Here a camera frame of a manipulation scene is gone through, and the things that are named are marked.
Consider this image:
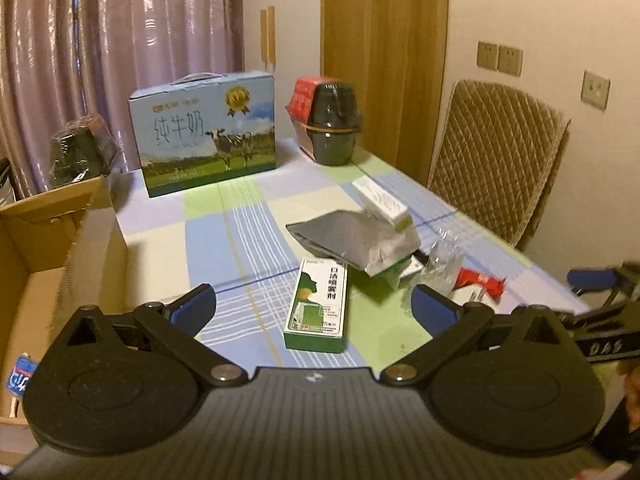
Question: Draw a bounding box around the red snack wrapper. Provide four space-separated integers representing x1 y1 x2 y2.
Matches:
452 267 507 302

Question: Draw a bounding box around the green white figure-print box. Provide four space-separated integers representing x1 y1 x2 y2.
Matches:
283 258 348 354

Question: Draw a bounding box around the wooden door panel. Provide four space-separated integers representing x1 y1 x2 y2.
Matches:
320 0 451 186

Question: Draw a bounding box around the chair with quilted brown cover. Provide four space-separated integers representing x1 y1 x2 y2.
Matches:
425 79 572 252

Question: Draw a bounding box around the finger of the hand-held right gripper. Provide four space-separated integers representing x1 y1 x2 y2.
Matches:
566 261 640 302
554 300 640 333

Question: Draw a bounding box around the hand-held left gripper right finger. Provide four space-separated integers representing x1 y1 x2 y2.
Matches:
381 283 576 388

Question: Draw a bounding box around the silver foil bag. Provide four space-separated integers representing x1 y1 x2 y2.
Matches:
286 210 421 278

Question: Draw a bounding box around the pink curtain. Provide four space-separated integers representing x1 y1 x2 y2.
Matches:
0 0 246 197

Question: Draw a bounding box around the brown cardboard box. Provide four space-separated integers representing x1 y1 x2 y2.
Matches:
0 175 132 461

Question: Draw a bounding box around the black wrapped pot set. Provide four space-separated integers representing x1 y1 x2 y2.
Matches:
304 80 364 166

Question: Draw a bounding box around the white box light green end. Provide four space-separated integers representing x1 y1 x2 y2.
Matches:
352 177 414 232

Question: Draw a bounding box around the dark pot in plastic wrap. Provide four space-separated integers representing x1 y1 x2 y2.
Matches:
47 112 121 192

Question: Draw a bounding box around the beige wall socket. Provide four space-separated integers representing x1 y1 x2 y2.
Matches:
580 70 611 110
497 45 524 77
476 41 500 71

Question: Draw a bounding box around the blue packet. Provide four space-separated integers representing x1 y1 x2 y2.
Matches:
0 355 39 402

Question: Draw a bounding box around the wooden slat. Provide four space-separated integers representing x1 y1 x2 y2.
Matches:
259 6 277 74

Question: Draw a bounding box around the blue milk carton box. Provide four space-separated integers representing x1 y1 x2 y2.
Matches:
127 72 278 198

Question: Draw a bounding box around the white box dark green end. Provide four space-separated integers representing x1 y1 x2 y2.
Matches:
372 254 425 288

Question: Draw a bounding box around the desktop with checked tablecloth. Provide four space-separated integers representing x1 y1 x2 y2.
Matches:
112 137 596 376

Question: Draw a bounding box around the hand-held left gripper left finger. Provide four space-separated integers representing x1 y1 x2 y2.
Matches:
65 283 248 388

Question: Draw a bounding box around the clear plastic wrapper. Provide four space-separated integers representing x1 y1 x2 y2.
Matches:
417 240 467 307

